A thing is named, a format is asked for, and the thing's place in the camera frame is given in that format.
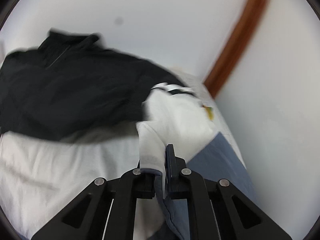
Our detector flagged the black white blue jacket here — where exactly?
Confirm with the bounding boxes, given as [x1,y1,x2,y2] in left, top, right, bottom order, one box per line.
[1,31,257,239]

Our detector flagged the fruit print white mattress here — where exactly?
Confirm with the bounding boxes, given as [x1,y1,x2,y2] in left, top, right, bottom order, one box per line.
[172,65,247,168]

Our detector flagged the brown wooden door frame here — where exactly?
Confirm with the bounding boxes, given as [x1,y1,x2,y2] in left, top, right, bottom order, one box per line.
[204,0,270,98]

